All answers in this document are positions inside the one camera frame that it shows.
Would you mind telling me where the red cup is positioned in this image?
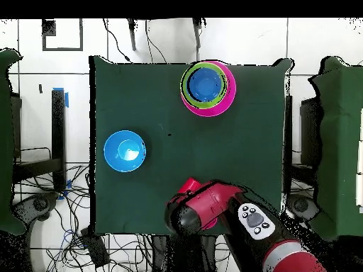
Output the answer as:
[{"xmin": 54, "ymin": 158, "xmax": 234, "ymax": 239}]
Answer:
[{"xmin": 178, "ymin": 177, "xmax": 203, "ymax": 195}]

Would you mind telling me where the green bowl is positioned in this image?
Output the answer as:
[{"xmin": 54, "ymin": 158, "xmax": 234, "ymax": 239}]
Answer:
[{"xmin": 181, "ymin": 61, "xmax": 228, "ymax": 110}]

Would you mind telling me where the black metal stand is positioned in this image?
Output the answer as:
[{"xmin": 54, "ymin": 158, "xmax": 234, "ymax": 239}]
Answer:
[{"xmin": 13, "ymin": 89, "xmax": 67, "ymax": 192}]

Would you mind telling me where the black cable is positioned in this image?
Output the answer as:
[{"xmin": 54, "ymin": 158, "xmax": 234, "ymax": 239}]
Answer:
[{"xmin": 102, "ymin": 18, "xmax": 132, "ymax": 63}]

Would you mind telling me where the black stand leg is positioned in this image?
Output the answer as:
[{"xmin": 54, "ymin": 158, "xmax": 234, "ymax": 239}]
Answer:
[
  {"xmin": 191, "ymin": 18, "xmax": 203, "ymax": 50},
  {"xmin": 126, "ymin": 18, "xmax": 138, "ymax": 52}
]

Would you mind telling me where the light blue bowl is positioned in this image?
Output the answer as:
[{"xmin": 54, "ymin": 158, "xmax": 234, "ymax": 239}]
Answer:
[{"xmin": 103, "ymin": 130, "xmax": 147, "ymax": 173}]

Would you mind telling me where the small dark blue bowl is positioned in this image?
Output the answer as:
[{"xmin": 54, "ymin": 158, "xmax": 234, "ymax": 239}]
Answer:
[{"xmin": 187, "ymin": 67, "xmax": 223, "ymax": 103}]

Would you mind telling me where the bundle of cables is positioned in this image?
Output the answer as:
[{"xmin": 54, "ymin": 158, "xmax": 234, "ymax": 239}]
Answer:
[{"xmin": 13, "ymin": 148, "xmax": 94, "ymax": 272}]

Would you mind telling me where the dark green table cloth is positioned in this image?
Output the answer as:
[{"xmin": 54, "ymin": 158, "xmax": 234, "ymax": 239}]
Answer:
[
  {"xmin": 308, "ymin": 55, "xmax": 363, "ymax": 242},
  {"xmin": 89, "ymin": 55, "xmax": 293, "ymax": 237},
  {"xmin": 0, "ymin": 47, "xmax": 27, "ymax": 236}
]

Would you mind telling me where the large pink bowl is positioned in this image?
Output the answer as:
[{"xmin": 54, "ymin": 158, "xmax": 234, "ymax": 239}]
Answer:
[{"xmin": 179, "ymin": 59, "xmax": 237, "ymax": 118}]

